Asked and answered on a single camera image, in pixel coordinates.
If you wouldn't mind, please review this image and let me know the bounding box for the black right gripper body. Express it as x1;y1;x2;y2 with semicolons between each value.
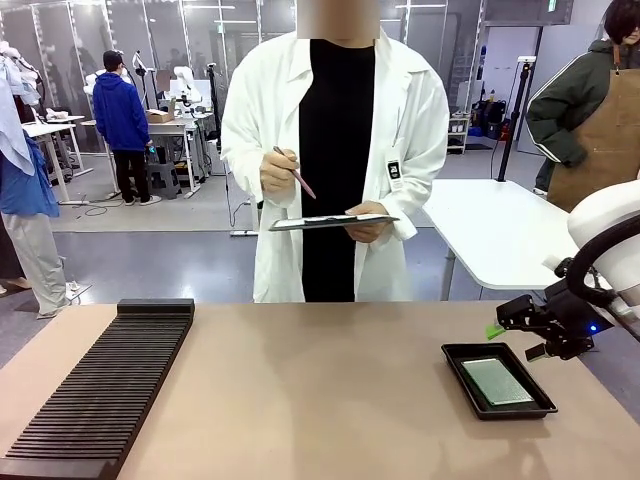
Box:
533;278;616;362

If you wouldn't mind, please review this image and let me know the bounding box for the green perforated PCB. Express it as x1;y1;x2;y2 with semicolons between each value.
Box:
460;356;535;407

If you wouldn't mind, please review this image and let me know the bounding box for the grey clipboard with paper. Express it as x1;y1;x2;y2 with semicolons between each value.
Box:
267;213;402;233

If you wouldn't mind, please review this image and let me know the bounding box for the pink pen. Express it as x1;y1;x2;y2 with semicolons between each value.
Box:
271;145;318;201

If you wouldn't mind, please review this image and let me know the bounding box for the person's right forearm white sleeve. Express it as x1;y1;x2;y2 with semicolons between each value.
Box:
220;89;281;201

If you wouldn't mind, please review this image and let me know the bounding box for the person's left forearm white sleeve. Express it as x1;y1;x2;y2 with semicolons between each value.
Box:
372;114;450;242

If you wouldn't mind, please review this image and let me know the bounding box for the black slotted PCB rack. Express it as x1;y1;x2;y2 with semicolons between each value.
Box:
0;298;196;477

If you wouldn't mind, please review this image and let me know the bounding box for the person's left hand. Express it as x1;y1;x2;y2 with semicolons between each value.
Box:
344;200;392;245

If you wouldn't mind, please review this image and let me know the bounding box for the person's right hand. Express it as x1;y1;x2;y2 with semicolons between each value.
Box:
259;149;302;196

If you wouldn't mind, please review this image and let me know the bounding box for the black plastic tray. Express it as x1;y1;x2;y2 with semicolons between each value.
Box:
440;341;559;421

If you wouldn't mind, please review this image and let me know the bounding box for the large white table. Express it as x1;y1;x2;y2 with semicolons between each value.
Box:
422;178;609;304

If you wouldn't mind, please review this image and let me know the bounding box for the white ID badge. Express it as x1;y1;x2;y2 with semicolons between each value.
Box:
385;158;405;192

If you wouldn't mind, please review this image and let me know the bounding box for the wooden shoe shelf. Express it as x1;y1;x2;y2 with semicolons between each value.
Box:
446;115;472;156

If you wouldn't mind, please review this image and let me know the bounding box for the black tripod pole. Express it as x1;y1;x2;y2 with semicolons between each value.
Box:
496;55;537;183

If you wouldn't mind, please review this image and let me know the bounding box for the black bags pile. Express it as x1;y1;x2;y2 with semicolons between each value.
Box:
471;98;512;141

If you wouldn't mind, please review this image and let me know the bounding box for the person in brown apron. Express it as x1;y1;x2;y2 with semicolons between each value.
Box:
525;0;640;214

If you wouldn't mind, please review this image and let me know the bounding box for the person in white lab coat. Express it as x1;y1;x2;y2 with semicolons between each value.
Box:
220;0;450;304

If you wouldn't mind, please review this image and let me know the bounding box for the black step stool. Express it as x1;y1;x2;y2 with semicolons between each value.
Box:
145;161;182;201

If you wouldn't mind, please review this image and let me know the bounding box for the person in blue hoodie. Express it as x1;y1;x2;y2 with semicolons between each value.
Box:
93;49;163;207

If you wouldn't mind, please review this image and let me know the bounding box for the small white background desk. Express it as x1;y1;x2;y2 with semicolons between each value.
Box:
21;115;95;205

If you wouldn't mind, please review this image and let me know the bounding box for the person in blue shirt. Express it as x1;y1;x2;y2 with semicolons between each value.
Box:
0;40;81;320

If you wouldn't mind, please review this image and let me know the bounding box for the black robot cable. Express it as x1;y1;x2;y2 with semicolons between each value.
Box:
568;213;640;308

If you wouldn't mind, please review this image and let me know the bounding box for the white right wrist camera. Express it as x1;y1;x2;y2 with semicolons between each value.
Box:
541;253;575;282

